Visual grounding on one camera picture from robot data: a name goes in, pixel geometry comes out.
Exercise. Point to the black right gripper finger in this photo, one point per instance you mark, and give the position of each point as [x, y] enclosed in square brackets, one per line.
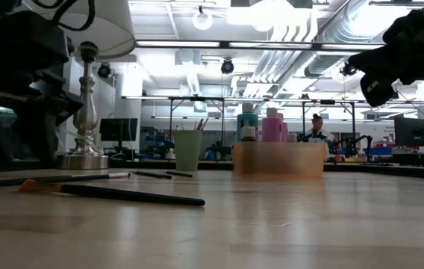
[374, 62]

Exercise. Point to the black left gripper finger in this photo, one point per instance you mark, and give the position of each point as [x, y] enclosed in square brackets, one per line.
[47, 108]
[49, 76]

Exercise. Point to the orange bristle paint brush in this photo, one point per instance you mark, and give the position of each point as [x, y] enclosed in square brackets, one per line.
[122, 195]

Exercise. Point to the teal large paint bottle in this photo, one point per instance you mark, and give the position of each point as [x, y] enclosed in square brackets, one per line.
[247, 119]

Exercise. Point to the black background robot arm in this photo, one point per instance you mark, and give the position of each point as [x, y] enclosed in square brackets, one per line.
[363, 143]

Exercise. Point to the white shade silver table lamp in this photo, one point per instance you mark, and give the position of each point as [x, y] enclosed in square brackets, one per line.
[85, 112]

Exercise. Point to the black computer monitor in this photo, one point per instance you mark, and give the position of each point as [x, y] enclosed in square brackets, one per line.
[413, 130]
[118, 129]

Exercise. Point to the person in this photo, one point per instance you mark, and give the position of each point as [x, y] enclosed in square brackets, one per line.
[318, 132]

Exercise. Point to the overhead light bar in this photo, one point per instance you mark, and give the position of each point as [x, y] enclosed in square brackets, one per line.
[271, 45]

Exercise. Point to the orange translucent plastic bin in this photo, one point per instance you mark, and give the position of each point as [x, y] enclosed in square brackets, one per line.
[283, 160]

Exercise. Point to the green plastic cup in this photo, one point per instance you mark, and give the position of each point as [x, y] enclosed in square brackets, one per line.
[189, 149]

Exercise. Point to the silver ventilation duct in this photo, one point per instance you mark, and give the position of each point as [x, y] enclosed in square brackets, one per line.
[327, 56]

